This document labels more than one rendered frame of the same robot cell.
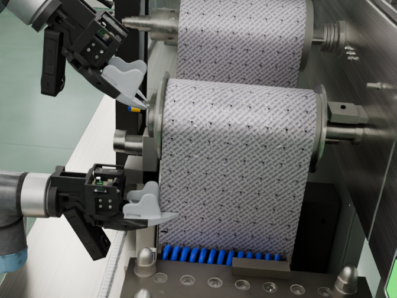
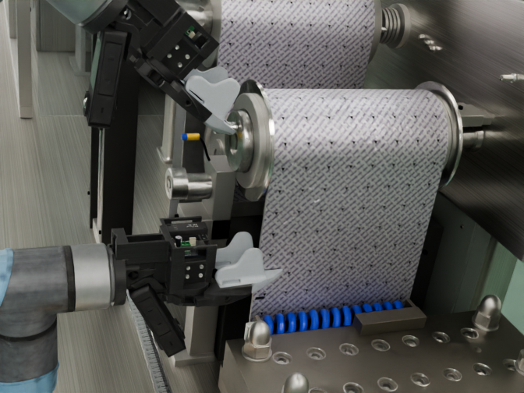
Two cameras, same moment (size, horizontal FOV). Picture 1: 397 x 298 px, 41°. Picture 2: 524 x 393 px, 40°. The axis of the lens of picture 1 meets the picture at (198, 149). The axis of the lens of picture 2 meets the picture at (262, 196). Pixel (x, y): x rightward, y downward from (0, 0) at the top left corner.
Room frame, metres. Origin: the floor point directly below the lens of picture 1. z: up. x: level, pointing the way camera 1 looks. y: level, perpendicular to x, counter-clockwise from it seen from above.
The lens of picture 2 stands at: (0.04, 0.37, 1.59)
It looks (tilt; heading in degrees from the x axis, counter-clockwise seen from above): 26 degrees down; 336
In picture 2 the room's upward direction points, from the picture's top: 8 degrees clockwise
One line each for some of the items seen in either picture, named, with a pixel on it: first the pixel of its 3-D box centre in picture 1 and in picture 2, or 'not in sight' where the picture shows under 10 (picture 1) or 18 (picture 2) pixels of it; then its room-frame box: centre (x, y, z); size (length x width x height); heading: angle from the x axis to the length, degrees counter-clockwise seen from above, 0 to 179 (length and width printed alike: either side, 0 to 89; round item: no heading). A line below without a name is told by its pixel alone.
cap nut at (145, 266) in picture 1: (145, 259); (259, 338); (0.67, 0.07, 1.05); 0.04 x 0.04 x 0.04
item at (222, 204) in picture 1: (230, 207); (343, 251); (0.74, -0.06, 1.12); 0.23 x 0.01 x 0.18; 89
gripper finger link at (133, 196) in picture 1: (153, 196); (242, 253); (0.76, 0.07, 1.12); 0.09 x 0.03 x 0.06; 90
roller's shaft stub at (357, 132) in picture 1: (338, 130); (452, 136); (0.79, -0.23, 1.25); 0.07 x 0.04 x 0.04; 89
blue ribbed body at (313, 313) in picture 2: (223, 259); (337, 320); (0.71, -0.06, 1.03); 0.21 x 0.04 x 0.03; 89
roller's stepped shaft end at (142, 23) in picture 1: (136, 22); not in sight; (1.05, 0.14, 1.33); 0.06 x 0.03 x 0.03; 89
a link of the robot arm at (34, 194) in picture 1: (42, 194); (92, 274); (0.74, 0.26, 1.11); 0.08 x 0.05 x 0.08; 179
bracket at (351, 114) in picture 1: (346, 112); (462, 112); (0.79, -0.24, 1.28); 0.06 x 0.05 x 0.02; 89
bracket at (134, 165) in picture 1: (140, 201); (197, 265); (0.83, 0.10, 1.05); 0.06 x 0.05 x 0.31; 89
